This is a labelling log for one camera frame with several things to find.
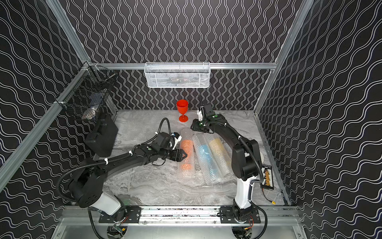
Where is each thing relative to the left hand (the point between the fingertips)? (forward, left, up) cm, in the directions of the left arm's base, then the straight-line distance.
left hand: (183, 152), depth 84 cm
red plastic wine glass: (+37, +4, +1) cm, 37 cm away
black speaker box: (+3, +47, +3) cm, 48 cm away
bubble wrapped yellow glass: (+4, -22, -5) cm, 23 cm away
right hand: (+17, -5, +2) cm, 18 cm away
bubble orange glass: (-6, -3, -5) cm, 8 cm away
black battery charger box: (-10, -49, -10) cm, 50 cm away
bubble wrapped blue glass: (-8, -16, -4) cm, 19 cm away
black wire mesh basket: (+29, +63, +13) cm, 71 cm away
